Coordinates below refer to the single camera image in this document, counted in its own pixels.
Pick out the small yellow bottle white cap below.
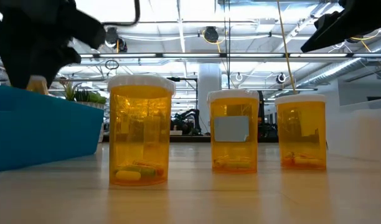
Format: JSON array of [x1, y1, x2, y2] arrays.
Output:
[[27, 74, 50, 95]]

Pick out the amber bottle orange yellow pills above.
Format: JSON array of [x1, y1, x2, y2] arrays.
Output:
[[274, 93, 327, 171]]

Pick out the white round pillar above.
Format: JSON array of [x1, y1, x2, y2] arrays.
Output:
[[197, 63, 222, 134]]

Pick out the silver ventilation duct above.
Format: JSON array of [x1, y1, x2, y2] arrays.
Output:
[[296, 57, 381, 88]]

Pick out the long ceiling light strip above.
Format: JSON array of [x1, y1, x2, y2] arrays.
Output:
[[80, 52, 381, 59]]

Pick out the yellow hanging cable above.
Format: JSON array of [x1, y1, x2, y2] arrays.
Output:
[[276, 0, 299, 94]]

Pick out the background black equipment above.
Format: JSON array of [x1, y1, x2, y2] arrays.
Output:
[[257, 90, 278, 139]]

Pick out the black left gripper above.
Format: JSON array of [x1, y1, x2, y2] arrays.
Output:
[[0, 0, 82, 90]]

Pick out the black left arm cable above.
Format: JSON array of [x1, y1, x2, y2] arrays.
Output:
[[100, 0, 141, 27]]

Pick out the blue plastic bin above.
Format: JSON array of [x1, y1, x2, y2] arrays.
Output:
[[0, 84, 105, 173]]

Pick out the white round cap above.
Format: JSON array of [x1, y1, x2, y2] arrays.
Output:
[[107, 73, 177, 187], [207, 88, 260, 174]]

